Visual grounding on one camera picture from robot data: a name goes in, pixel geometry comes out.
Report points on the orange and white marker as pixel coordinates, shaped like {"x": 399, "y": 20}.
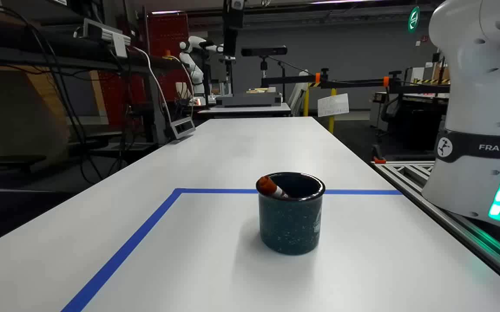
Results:
{"x": 269, "y": 188}

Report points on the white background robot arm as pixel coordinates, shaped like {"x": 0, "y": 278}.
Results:
{"x": 196, "y": 75}

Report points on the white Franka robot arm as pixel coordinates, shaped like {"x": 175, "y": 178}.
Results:
{"x": 465, "y": 176}

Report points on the blue tape outline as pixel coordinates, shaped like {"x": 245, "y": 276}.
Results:
{"x": 97, "y": 282}

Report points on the black camera on stand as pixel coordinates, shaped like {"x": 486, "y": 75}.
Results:
{"x": 264, "y": 54}

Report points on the red cabinet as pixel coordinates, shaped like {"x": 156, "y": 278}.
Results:
{"x": 158, "y": 34}

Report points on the grey box on shelf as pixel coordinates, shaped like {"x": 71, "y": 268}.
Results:
{"x": 99, "y": 32}

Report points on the aluminium table edge rail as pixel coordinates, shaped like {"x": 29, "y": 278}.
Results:
{"x": 410, "y": 178}

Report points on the white paper sign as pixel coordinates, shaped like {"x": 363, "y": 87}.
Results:
{"x": 333, "y": 105}

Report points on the dark teal speckled mug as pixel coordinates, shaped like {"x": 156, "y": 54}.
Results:
{"x": 292, "y": 224}

